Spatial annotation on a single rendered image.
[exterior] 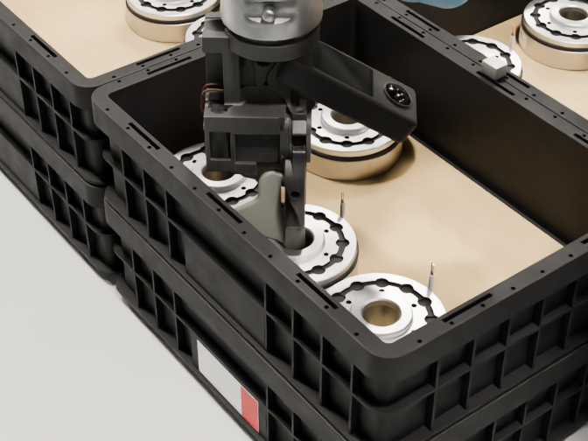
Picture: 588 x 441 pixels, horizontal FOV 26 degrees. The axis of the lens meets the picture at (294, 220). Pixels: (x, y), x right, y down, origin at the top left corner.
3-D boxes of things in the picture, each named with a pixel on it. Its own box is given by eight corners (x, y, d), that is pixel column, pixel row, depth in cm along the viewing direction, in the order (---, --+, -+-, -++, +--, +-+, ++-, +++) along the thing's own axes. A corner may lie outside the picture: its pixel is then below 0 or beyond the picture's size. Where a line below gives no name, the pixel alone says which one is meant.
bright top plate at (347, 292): (474, 327, 97) (474, 321, 97) (378, 391, 92) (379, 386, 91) (382, 261, 103) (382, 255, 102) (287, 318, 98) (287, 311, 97)
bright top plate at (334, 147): (424, 126, 117) (424, 121, 117) (346, 171, 112) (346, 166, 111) (347, 81, 123) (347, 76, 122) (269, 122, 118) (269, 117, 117)
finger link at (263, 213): (233, 261, 106) (231, 158, 101) (304, 262, 106) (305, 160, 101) (230, 279, 103) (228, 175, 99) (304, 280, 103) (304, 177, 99)
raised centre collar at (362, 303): (426, 320, 97) (427, 314, 96) (380, 351, 94) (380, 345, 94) (381, 287, 100) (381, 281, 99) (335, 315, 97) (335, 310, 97)
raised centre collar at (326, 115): (385, 121, 117) (385, 115, 116) (346, 143, 114) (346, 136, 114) (347, 98, 120) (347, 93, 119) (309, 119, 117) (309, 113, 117)
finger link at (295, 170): (283, 208, 104) (283, 108, 100) (305, 208, 103) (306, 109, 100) (281, 234, 99) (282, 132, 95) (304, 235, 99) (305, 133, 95)
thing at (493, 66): (507, 75, 110) (507, 63, 109) (494, 80, 110) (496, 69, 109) (492, 66, 111) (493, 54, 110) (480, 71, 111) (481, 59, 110)
